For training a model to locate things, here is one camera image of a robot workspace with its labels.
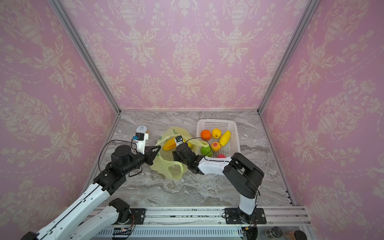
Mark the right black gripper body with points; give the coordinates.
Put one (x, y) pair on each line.
(181, 151)

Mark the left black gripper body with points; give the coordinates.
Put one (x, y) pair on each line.
(138, 160)

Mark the yellow-green plastic bag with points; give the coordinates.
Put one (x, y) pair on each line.
(164, 162)

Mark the green fruit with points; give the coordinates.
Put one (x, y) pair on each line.
(206, 151)

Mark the orange fruit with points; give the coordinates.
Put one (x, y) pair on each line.
(206, 135)

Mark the peach fruit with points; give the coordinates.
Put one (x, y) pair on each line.
(215, 146)

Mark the red fruit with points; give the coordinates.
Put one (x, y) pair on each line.
(221, 156)

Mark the yellow lemon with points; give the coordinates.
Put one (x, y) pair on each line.
(224, 139)
(216, 133)

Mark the white plastic basket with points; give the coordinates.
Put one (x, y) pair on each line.
(233, 146)

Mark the yellow banana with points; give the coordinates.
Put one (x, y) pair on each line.
(170, 144)

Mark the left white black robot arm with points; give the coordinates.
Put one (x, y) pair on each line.
(103, 186)

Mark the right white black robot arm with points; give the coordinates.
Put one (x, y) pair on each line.
(245, 176)

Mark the glass jar metal lid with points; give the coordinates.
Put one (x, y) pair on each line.
(273, 233)

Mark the dark round lid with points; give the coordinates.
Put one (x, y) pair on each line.
(300, 235)

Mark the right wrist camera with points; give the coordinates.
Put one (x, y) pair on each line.
(179, 140)

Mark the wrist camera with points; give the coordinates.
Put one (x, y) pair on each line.
(140, 141)
(179, 140)

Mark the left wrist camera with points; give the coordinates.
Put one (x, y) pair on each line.
(140, 141)

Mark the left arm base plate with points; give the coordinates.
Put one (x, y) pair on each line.
(127, 215)

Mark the aluminium mounting rail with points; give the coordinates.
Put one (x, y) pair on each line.
(191, 223)

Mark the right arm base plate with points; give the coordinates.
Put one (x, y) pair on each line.
(234, 216)

